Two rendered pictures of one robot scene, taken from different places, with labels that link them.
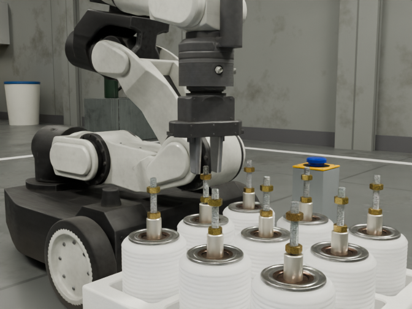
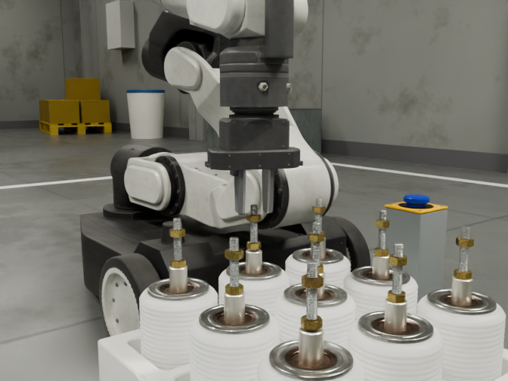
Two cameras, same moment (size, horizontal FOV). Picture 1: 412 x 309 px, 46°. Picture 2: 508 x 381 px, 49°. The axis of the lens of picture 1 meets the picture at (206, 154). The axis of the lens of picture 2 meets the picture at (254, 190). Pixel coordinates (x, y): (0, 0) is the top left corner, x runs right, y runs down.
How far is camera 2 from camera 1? 0.16 m
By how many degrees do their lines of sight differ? 11
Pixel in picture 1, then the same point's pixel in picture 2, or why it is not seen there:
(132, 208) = (196, 247)
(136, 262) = (150, 318)
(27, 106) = (150, 118)
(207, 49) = (248, 61)
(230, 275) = (242, 348)
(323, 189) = (420, 236)
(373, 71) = not seen: outside the picture
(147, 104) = not seen: hidden behind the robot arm
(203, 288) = (209, 360)
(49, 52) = not seen: hidden behind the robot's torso
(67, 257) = (120, 299)
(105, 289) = (120, 346)
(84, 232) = (134, 274)
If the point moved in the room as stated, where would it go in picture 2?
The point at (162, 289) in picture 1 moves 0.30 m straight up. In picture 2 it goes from (180, 354) to (174, 92)
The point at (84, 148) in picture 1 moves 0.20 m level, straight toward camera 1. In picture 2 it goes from (156, 172) to (144, 187)
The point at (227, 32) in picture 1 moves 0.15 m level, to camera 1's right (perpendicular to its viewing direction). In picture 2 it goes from (271, 38) to (404, 36)
